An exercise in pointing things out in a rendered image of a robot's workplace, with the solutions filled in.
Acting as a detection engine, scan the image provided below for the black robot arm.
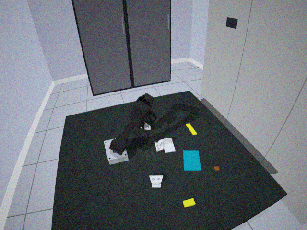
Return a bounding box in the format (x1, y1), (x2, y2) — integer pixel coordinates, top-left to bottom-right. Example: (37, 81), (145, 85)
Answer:
(109, 93), (157, 155)

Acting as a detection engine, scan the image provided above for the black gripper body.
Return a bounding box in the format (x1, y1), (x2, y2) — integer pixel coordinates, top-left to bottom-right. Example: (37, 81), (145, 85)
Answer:
(135, 110), (155, 128)

